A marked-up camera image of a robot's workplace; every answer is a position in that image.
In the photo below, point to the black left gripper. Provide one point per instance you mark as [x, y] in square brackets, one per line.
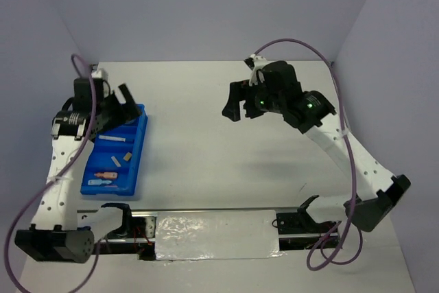
[122, 109]

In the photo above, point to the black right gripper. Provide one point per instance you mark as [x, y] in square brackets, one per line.
[240, 90]

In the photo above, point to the blue white marker pen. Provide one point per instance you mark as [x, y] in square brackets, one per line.
[111, 138]

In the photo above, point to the tan small eraser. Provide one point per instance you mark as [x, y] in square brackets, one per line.
[127, 156]

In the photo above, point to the grey rectangular eraser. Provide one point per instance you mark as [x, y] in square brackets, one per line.
[115, 161]

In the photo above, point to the orange correction tape case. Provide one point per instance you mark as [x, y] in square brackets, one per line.
[106, 175]

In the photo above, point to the blue correction tape case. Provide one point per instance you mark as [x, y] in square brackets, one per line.
[98, 183]

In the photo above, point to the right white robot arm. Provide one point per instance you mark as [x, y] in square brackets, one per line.
[377, 190]

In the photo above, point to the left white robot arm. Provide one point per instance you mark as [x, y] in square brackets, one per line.
[55, 233]

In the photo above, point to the blue plastic divided tray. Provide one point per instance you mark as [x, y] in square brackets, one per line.
[113, 165]

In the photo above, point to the silver foil tape panel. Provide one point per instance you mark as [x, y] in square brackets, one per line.
[193, 236]

